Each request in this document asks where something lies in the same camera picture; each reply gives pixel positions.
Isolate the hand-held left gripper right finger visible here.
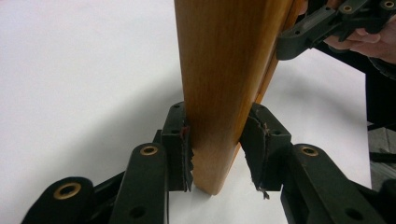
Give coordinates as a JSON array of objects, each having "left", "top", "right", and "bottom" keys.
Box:
[{"left": 238, "top": 102, "right": 292, "bottom": 200}]

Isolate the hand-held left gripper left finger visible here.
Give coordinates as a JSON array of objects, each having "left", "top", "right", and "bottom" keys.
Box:
[{"left": 154, "top": 101, "right": 194, "bottom": 192}]

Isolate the wooden board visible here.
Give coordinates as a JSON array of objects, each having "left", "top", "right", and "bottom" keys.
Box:
[{"left": 173, "top": 0, "right": 304, "bottom": 196}]

